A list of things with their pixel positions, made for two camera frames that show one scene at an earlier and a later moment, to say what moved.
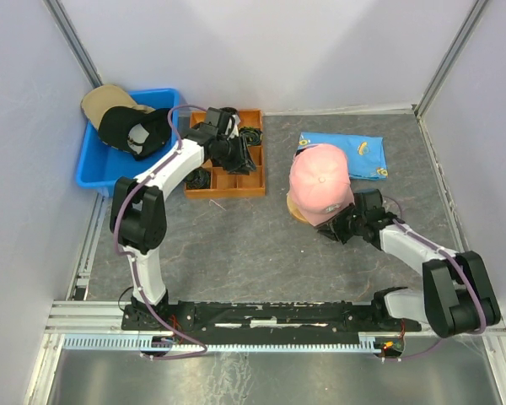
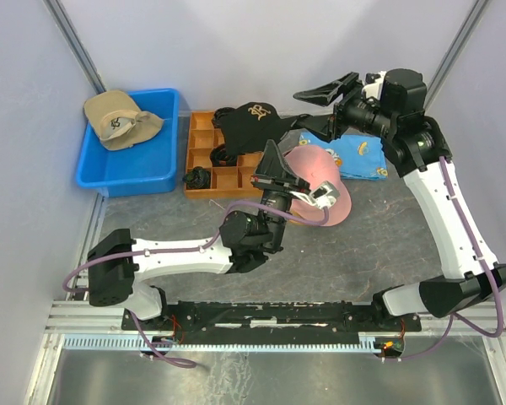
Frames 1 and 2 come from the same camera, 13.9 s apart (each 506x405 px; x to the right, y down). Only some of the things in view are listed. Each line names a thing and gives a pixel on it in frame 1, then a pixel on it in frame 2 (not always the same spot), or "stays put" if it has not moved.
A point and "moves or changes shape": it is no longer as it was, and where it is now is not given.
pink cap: x=320 y=182 moves or changes shape
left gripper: x=243 y=163 -> x=272 y=172
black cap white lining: x=139 y=133 -> x=247 y=127
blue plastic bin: x=100 y=164 stays put
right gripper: x=332 y=229 -> x=331 y=126
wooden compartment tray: x=225 y=184 stays put
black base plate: x=265 y=318 stays put
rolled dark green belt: x=199 y=179 stays put
